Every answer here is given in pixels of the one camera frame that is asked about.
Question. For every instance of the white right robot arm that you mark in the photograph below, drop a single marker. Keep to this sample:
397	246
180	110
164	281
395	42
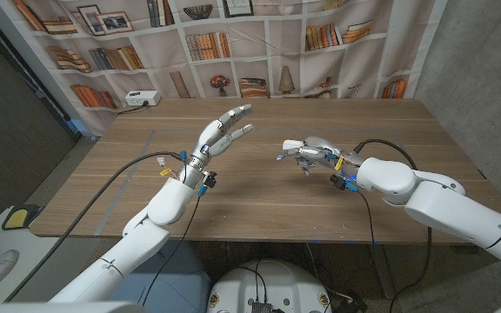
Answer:
446	204

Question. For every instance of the grey table leg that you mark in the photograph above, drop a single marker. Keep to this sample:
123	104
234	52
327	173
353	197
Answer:
381	269

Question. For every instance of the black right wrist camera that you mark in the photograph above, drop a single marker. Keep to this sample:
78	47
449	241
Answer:
339	181

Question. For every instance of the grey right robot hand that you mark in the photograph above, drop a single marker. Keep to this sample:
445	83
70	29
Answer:
320	152

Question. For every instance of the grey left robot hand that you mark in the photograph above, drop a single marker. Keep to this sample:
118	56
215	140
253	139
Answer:
209	141

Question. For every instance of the dark grey partition panel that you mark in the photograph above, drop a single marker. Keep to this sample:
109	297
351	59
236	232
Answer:
7	108

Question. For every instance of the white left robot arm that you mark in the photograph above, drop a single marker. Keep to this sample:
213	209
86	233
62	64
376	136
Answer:
142	235

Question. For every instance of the white power strip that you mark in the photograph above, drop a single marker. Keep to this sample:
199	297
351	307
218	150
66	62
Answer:
142	97

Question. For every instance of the white AirPods case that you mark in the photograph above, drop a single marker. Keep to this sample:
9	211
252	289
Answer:
293	144

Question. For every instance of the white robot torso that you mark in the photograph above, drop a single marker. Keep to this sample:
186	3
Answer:
276	282

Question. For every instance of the black torso electronics module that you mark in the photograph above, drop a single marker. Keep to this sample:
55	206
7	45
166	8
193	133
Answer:
261	308

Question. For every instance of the black power adapter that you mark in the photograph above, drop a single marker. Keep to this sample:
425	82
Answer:
350	304

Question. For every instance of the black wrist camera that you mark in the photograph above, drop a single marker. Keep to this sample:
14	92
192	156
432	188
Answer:
339	181
209	179

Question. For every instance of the yellow and black pad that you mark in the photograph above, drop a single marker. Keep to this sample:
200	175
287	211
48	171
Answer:
18	218

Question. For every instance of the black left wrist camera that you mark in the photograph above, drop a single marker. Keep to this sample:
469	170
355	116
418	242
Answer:
209	179

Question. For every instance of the printed bookshelf backdrop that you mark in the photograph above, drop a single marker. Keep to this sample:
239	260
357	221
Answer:
285	43

